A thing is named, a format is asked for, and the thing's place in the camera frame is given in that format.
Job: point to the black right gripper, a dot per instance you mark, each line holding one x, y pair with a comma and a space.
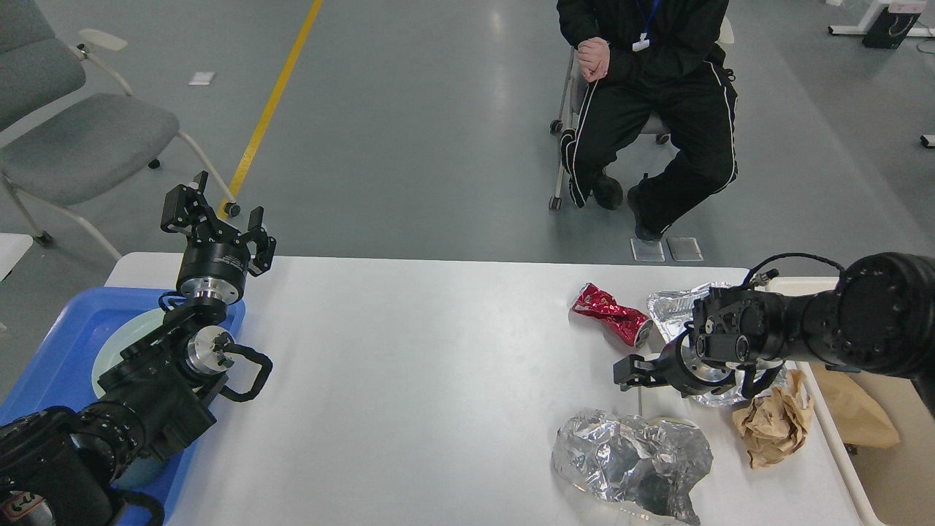
679, 366

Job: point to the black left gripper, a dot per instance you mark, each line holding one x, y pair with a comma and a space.
217, 256

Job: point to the aluminium foil tray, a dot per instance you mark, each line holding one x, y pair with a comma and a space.
672, 310

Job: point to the green plate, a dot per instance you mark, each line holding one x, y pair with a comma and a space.
109, 355

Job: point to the brown paper bag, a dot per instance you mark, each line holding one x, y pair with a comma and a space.
859, 419

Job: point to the teal mug yellow inside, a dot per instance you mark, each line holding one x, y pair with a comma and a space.
144, 473

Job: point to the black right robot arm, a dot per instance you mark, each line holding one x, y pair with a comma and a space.
878, 318

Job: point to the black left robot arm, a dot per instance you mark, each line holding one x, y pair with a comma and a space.
59, 466

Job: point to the red snack wrapper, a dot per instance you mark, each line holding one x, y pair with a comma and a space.
629, 323

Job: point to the crumpled aluminium foil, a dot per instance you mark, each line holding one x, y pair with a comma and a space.
645, 469

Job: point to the clear floor plate left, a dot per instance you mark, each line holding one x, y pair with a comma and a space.
652, 252

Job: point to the clear floor plate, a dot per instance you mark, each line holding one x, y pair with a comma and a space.
685, 249
652, 252

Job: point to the clear floor plate right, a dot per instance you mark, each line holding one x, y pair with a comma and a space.
685, 249

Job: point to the white paper scrap on floor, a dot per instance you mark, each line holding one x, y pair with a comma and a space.
202, 78

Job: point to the crumpled brown paper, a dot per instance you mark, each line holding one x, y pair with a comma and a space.
776, 426

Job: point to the grey office chair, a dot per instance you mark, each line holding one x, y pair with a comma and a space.
86, 149

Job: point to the white chair under person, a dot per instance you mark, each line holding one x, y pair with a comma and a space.
566, 125

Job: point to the beige plastic bin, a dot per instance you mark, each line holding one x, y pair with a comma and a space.
891, 486

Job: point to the seated person in black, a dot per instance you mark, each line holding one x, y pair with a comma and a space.
680, 77

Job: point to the black box on floor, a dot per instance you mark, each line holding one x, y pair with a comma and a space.
889, 27

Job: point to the blue lanyard badge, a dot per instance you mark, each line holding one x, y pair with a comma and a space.
648, 11

